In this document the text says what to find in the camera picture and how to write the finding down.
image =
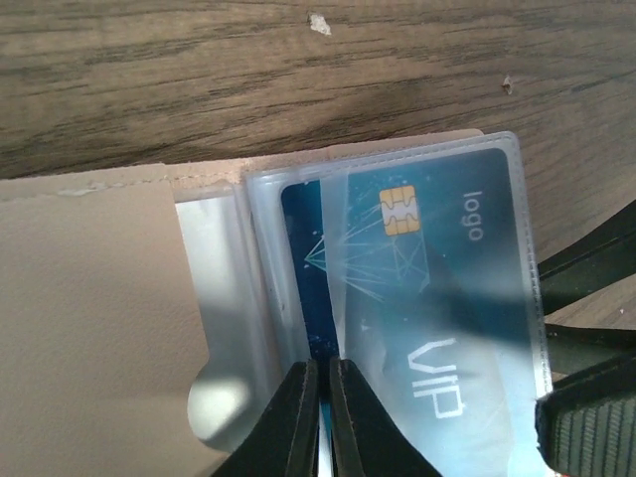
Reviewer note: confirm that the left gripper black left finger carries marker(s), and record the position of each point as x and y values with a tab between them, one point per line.
284	441

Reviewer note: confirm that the blue VIP card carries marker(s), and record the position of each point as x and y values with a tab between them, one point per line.
413	271

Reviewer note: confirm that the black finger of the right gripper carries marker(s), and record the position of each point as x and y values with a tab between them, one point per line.
586	424
604	256

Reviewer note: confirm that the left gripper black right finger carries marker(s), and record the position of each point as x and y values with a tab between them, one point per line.
365	440

